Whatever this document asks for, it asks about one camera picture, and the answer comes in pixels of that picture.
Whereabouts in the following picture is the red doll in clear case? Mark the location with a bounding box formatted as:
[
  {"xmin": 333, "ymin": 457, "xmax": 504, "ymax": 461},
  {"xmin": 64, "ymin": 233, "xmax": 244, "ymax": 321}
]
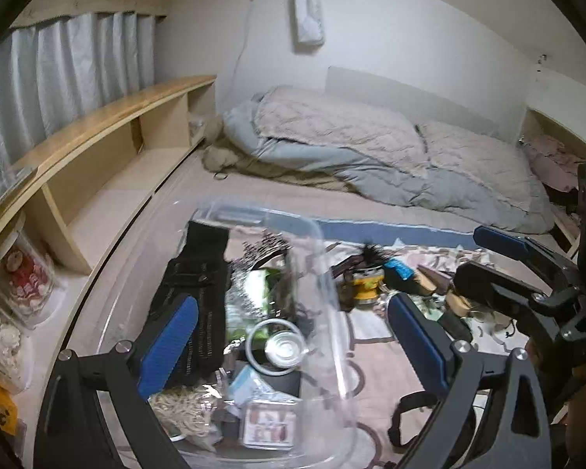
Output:
[{"xmin": 0, "ymin": 225, "xmax": 60, "ymax": 329}]

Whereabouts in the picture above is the blue hair comb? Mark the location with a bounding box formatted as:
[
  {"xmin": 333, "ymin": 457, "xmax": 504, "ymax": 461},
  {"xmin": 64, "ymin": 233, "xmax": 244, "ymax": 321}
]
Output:
[{"xmin": 383, "ymin": 260, "xmax": 417, "ymax": 283}]

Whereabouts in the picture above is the wooden shelf unit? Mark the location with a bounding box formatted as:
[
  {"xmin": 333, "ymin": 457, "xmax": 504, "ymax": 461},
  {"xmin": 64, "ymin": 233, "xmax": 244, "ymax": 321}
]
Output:
[{"xmin": 0, "ymin": 75, "xmax": 218, "ymax": 275}]

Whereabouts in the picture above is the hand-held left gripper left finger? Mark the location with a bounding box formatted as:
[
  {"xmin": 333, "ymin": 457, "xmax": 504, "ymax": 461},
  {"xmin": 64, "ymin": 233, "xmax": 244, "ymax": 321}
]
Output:
[{"xmin": 33, "ymin": 293, "xmax": 201, "ymax": 469}]

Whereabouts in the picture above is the thin white wall cord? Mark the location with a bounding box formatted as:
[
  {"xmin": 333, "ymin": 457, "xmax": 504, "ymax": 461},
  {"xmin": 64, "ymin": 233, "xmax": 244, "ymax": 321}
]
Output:
[{"xmin": 231, "ymin": 0, "xmax": 265, "ymax": 95}]

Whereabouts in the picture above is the light blue packet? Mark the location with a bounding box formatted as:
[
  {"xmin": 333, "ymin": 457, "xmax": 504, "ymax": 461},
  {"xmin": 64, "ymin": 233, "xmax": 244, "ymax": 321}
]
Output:
[{"xmin": 227, "ymin": 366, "xmax": 265, "ymax": 404}]

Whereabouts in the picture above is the round wooden disc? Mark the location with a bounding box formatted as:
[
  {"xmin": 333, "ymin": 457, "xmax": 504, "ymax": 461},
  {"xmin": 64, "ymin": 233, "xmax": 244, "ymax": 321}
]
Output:
[{"xmin": 444, "ymin": 290, "xmax": 473, "ymax": 321}]

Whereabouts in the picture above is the black feather hair clip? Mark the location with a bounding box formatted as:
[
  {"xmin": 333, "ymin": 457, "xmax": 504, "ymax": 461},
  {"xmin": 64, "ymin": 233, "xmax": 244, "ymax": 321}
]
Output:
[{"xmin": 356, "ymin": 243, "xmax": 397, "ymax": 275}]

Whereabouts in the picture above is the black fabric pouch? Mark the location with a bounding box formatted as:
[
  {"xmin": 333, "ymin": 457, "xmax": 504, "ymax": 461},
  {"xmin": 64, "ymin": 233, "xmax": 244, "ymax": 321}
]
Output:
[{"xmin": 149, "ymin": 220, "xmax": 232, "ymax": 387}]

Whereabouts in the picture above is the pink cloth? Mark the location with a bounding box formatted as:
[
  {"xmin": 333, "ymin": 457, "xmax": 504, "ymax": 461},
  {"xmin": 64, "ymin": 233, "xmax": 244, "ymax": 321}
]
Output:
[{"xmin": 524, "ymin": 137, "xmax": 586, "ymax": 192}]

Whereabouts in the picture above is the beige bed mattress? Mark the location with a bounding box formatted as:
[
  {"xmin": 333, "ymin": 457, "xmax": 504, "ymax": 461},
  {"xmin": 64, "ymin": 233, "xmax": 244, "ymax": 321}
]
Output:
[{"xmin": 63, "ymin": 154, "xmax": 567, "ymax": 469}]

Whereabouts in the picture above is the white coiled cord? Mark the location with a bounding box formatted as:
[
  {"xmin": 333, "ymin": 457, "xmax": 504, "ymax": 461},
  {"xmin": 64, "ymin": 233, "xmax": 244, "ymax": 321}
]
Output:
[{"xmin": 149, "ymin": 385, "xmax": 222, "ymax": 451}]

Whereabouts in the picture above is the clear packet of picture cards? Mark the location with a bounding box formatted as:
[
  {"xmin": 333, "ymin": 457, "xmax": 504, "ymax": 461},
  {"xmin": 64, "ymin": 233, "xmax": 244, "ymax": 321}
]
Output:
[{"xmin": 238, "ymin": 399, "xmax": 300, "ymax": 450}]

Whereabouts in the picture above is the black flat case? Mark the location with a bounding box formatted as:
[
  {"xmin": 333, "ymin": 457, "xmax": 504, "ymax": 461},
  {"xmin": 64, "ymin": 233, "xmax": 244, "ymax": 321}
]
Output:
[{"xmin": 254, "ymin": 371, "xmax": 302, "ymax": 396}]

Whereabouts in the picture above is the beige plush toy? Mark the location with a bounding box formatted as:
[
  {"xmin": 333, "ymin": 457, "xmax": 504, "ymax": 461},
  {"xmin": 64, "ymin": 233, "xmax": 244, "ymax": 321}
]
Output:
[{"xmin": 202, "ymin": 116, "xmax": 241, "ymax": 173}]

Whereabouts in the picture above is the grey and beige quilt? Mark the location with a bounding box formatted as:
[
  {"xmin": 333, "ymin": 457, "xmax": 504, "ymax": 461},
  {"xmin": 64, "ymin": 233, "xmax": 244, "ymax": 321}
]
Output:
[{"xmin": 222, "ymin": 84, "xmax": 556, "ymax": 233}]

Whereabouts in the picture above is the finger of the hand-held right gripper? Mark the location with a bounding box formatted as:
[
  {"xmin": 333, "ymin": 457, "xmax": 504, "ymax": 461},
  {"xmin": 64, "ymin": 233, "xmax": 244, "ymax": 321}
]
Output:
[
  {"xmin": 453, "ymin": 260, "xmax": 580, "ymax": 324},
  {"xmin": 473, "ymin": 225, "xmax": 582, "ymax": 294}
]

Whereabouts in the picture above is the clear plastic storage box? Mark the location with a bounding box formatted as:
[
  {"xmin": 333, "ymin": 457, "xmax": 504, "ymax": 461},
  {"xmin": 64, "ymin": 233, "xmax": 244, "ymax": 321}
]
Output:
[{"xmin": 61, "ymin": 195, "xmax": 372, "ymax": 469}]

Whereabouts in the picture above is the grey curtain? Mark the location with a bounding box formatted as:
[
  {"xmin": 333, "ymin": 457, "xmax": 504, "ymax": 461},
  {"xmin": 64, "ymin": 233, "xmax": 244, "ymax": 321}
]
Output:
[{"xmin": 0, "ymin": 10, "xmax": 158, "ymax": 169}]

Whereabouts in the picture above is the black strap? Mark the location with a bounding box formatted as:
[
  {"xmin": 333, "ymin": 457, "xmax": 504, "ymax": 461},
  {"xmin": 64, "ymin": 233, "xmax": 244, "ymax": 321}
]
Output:
[{"xmin": 388, "ymin": 391, "xmax": 451, "ymax": 450}]

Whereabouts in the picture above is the green packet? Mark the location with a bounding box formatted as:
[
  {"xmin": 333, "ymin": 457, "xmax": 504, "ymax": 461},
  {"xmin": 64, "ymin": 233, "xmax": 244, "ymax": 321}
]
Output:
[{"xmin": 226, "ymin": 266, "xmax": 288, "ymax": 347}]

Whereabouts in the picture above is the brown wooden block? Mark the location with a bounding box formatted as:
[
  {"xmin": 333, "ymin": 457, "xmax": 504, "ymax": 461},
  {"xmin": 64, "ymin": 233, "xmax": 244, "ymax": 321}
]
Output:
[{"xmin": 417, "ymin": 264, "xmax": 455, "ymax": 298}]

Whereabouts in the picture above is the brown blanket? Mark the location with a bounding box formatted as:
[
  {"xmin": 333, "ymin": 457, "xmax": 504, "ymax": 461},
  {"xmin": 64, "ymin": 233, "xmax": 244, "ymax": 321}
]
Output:
[{"xmin": 204, "ymin": 144, "xmax": 364, "ymax": 192}]

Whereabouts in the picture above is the white hanging wall bag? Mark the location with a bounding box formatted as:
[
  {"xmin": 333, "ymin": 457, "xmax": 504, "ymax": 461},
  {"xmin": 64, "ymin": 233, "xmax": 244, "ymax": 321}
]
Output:
[{"xmin": 293, "ymin": 0, "xmax": 325, "ymax": 46}]

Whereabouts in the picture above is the yellow tape roll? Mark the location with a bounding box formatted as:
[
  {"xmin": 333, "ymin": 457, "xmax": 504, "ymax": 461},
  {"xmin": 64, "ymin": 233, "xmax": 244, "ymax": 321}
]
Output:
[{"xmin": 350, "ymin": 271, "xmax": 384, "ymax": 304}]

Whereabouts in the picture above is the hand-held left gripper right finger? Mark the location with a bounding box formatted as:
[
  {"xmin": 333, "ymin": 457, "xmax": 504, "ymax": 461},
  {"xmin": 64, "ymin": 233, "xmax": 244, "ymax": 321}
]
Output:
[{"xmin": 387, "ymin": 292, "xmax": 552, "ymax": 469}]

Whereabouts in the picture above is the white plush in clear case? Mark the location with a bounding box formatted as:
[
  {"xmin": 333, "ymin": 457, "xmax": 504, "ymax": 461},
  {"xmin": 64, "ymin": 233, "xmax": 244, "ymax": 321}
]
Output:
[{"xmin": 0, "ymin": 303, "xmax": 34, "ymax": 394}]

